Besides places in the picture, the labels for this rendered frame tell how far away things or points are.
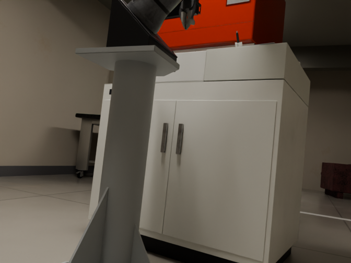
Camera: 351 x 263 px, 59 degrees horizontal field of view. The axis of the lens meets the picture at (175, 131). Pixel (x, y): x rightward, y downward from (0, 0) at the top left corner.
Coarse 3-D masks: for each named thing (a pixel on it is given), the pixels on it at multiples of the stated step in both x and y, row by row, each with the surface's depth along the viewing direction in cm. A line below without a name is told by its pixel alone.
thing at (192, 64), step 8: (184, 56) 147; (192, 56) 145; (200, 56) 143; (184, 64) 147; (192, 64) 144; (200, 64) 142; (176, 72) 149; (184, 72) 146; (192, 72) 144; (200, 72) 142; (160, 80) 153; (168, 80) 150; (176, 80) 148; (184, 80) 146; (192, 80) 144; (200, 80) 141
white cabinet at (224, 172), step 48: (192, 96) 143; (240, 96) 131; (288, 96) 131; (192, 144) 140; (240, 144) 128; (288, 144) 136; (96, 192) 166; (144, 192) 150; (192, 192) 137; (240, 192) 126; (288, 192) 142; (144, 240) 152; (192, 240) 134; (240, 240) 124; (288, 240) 149
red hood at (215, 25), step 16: (208, 0) 211; (224, 0) 205; (240, 0) 198; (256, 0) 195; (272, 0) 224; (176, 16) 223; (208, 16) 209; (224, 16) 203; (240, 16) 197; (256, 16) 197; (272, 16) 227; (160, 32) 229; (176, 32) 222; (192, 32) 214; (208, 32) 208; (224, 32) 202; (240, 32) 196; (256, 32) 198; (272, 32) 229; (176, 48) 222; (192, 48) 218
